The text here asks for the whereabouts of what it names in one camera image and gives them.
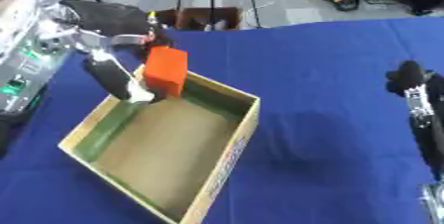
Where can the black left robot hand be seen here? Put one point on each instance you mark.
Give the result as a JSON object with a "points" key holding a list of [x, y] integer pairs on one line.
{"points": [[110, 16]]}

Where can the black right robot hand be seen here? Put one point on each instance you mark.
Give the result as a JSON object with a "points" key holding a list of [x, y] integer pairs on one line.
{"points": [[408, 74]]}

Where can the orange rectangular block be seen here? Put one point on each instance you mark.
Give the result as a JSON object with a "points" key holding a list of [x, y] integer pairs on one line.
{"points": [[166, 69]]}

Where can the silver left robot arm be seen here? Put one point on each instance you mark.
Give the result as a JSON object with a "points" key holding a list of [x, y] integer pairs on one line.
{"points": [[26, 59]]}

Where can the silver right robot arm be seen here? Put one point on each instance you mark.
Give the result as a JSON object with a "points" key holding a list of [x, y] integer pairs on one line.
{"points": [[434, 204]]}

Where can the brown open box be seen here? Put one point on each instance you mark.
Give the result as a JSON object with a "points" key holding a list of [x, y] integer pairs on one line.
{"points": [[199, 18]]}

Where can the tan cardboard box green inside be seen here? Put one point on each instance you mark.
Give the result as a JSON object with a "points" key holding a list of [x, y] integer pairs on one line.
{"points": [[167, 148]]}

